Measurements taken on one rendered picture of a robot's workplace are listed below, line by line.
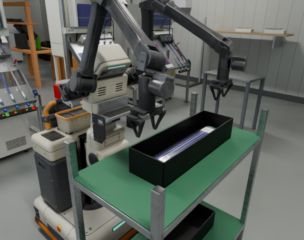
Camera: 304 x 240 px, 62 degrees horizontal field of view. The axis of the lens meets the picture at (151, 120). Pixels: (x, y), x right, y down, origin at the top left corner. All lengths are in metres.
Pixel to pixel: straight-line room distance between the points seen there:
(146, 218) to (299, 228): 1.78
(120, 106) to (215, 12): 5.00
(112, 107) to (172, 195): 0.69
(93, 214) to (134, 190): 0.95
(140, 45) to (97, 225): 1.27
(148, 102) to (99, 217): 1.18
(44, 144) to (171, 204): 1.01
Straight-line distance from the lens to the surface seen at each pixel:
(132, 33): 0.89
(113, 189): 0.95
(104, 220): 1.82
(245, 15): 5.95
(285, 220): 2.49
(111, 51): 1.38
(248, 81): 3.45
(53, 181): 1.76
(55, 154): 1.66
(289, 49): 5.68
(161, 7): 1.28
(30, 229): 2.32
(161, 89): 0.74
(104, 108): 1.40
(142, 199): 0.91
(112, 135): 1.52
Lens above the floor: 1.53
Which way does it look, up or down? 22 degrees down
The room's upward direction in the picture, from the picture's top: 1 degrees clockwise
